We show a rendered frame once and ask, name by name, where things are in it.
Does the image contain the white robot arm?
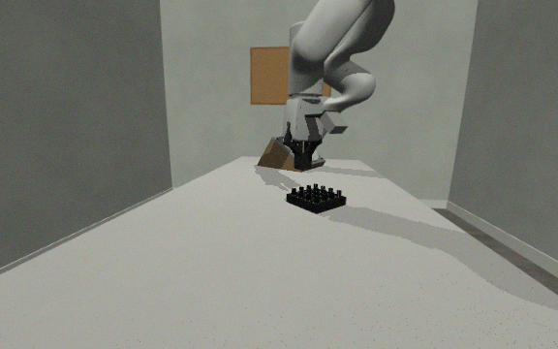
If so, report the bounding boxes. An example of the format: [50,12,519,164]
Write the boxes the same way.
[288,0,395,137]

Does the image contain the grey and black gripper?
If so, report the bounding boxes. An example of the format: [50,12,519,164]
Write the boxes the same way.
[283,97,324,171]

